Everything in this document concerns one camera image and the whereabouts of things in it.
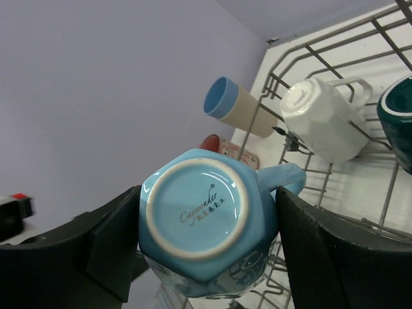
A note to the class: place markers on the white faceted ceramic mug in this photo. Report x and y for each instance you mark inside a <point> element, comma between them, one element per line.
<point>329,124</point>

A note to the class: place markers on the dark green mug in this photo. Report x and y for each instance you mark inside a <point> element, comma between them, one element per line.
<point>394,112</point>

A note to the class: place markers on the blue plastic tumbler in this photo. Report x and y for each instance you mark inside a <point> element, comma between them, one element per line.
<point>220,98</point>

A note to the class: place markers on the pink ghost pattern mug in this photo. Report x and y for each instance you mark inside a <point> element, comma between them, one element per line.
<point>217,144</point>

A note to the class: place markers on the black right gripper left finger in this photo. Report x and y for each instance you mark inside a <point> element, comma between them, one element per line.
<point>88,262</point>

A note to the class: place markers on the light blue faceted mug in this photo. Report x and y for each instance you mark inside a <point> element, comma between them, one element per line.
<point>207,222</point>

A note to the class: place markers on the beige plastic tumbler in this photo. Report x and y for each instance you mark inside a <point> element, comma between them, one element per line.
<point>246,111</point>

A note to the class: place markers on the grey wire dish rack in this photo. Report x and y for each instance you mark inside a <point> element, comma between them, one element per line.
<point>371,190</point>

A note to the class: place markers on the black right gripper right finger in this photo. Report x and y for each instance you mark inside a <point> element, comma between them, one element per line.
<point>333,263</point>

